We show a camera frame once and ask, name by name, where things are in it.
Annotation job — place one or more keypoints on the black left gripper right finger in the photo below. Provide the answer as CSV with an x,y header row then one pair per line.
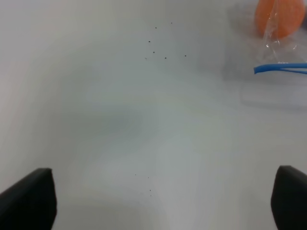
x,y
289,199

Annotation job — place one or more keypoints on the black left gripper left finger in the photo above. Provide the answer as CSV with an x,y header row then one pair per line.
x,y
31,203

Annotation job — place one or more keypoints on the clear zip bag blue seal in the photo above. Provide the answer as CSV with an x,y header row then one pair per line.
x,y
268,72

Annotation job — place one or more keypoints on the orange fruit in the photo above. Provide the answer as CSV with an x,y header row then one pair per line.
x,y
279,18

